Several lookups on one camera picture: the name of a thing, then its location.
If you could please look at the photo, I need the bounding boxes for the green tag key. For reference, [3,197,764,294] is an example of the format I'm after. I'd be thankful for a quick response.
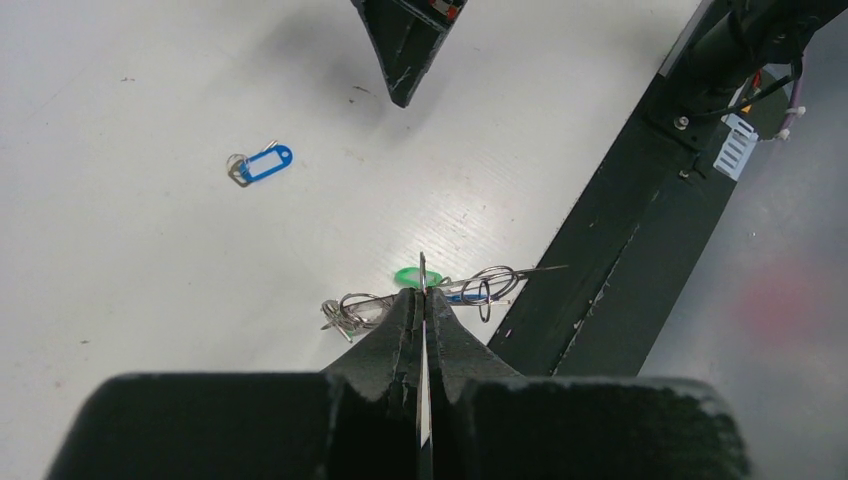
[394,267,444,288]

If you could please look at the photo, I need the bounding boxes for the blue tag key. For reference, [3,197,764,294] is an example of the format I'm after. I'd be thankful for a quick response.
[446,293,490,305]
[226,140,294,188]

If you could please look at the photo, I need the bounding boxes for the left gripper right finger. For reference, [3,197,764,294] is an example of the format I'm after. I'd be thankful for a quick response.
[423,289,752,479]

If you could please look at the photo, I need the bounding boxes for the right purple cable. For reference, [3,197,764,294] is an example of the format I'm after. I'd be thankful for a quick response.
[778,72,808,140]

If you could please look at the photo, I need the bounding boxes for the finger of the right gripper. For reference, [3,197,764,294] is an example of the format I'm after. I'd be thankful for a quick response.
[352,0,466,108]

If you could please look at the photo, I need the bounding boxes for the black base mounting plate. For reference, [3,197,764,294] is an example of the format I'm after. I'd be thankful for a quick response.
[488,1,756,377]

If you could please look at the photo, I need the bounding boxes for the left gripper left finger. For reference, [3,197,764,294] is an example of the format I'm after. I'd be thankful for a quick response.
[47,289,424,479]

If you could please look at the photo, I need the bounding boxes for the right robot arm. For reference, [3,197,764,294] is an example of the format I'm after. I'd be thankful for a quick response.
[352,1,847,108]

